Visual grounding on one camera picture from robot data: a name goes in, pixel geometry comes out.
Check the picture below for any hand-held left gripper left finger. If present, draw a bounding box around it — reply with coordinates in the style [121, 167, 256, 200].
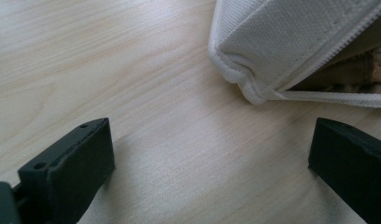
[17, 117, 116, 224]

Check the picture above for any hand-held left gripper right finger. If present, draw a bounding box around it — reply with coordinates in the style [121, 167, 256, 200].
[307, 117, 381, 224]

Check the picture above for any white zippered fabric case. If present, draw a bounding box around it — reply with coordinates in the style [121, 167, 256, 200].
[206, 0, 381, 110]

